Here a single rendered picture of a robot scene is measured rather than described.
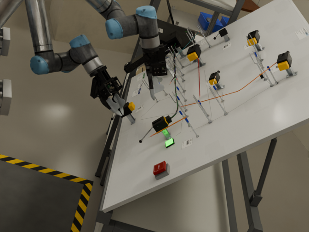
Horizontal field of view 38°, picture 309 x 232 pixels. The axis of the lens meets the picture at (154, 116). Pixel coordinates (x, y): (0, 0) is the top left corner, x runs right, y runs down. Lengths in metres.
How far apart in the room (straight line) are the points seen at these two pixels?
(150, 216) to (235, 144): 0.55
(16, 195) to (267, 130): 1.86
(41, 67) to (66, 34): 3.21
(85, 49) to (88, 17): 3.13
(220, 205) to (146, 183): 0.56
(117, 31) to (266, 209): 2.44
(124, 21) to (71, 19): 3.27
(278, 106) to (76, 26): 3.53
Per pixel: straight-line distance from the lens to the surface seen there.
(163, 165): 1.71
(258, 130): 1.65
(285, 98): 1.74
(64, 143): 3.51
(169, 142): 1.87
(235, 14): 2.69
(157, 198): 2.07
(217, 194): 2.26
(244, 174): 2.12
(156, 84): 1.78
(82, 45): 1.83
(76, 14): 4.92
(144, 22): 1.70
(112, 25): 1.67
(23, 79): 4.18
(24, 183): 3.11
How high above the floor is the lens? 2.12
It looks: 30 degrees down
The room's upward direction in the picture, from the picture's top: 21 degrees clockwise
